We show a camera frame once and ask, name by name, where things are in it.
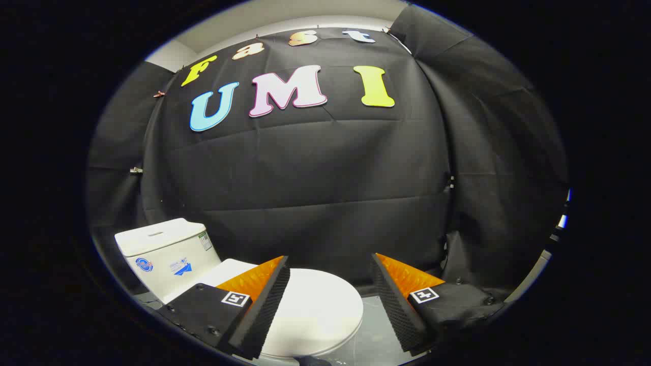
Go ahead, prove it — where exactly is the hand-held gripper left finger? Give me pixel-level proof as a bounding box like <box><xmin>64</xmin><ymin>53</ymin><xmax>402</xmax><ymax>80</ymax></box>
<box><xmin>157</xmin><ymin>255</ymin><xmax>291</xmax><ymax>360</ymax></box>

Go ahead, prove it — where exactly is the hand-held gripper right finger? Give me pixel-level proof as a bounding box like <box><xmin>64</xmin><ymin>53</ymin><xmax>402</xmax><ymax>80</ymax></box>
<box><xmin>370</xmin><ymin>253</ymin><xmax>505</xmax><ymax>356</ymax></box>

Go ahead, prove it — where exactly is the white toilet lid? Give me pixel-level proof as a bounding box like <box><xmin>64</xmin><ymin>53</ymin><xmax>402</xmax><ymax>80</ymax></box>
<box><xmin>196</xmin><ymin>258</ymin><xmax>364</xmax><ymax>359</ymax></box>

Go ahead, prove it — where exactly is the white ceramic toilet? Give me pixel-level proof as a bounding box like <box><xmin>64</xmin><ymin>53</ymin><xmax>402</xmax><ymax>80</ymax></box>
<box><xmin>114</xmin><ymin>218</ymin><xmax>364</xmax><ymax>364</ymax></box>

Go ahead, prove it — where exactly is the grey panel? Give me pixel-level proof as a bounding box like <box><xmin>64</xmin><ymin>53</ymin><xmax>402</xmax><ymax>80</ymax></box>
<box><xmin>506</xmin><ymin>249</ymin><xmax>553</xmax><ymax>304</ymax></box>

